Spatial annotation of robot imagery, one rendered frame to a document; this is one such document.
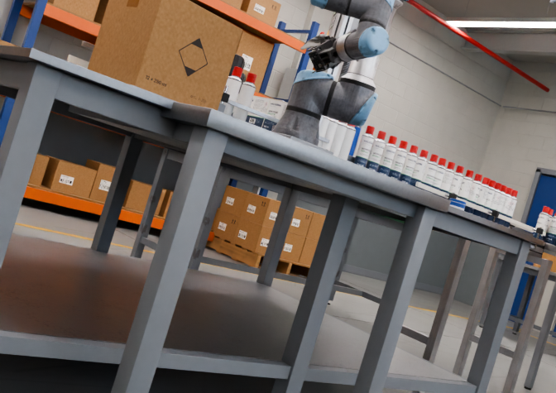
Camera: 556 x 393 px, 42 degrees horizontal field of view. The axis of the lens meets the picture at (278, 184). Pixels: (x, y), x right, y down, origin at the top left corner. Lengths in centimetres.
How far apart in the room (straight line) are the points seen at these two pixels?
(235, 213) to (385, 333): 484
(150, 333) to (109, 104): 52
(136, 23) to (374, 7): 63
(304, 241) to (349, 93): 468
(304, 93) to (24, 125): 98
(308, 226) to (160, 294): 530
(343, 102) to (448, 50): 821
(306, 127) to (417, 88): 779
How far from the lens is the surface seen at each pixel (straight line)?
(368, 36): 194
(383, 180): 197
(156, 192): 458
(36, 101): 162
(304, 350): 221
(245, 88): 262
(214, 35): 207
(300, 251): 690
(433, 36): 1019
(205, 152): 162
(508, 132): 1130
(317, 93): 229
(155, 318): 166
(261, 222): 657
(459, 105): 1076
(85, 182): 647
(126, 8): 206
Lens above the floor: 69
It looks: 1 degrees up
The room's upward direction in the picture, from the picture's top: 17 degrees clockwise
